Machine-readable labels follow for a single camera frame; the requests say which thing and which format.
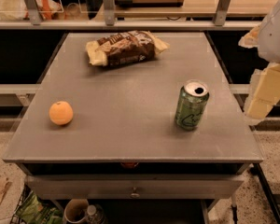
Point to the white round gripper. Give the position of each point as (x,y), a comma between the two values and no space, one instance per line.
(275,36)

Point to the green soda can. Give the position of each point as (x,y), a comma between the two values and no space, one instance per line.
(191,104)

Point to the brown chip bag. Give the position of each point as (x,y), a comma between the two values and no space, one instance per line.
(123,48)

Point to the orange white bag on shelf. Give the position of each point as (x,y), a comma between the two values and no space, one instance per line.
(18,10)

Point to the green bag under table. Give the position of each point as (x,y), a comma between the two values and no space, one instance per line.
(35,211)

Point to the grey drawer with knob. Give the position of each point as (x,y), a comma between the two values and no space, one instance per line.
(57,187)

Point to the orange fruit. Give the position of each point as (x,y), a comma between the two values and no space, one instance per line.
(61,113)

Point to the plastic bottle under table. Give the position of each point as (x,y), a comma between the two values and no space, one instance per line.
(95,215)

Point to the paper cup under table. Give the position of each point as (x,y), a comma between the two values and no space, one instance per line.
(75,211)

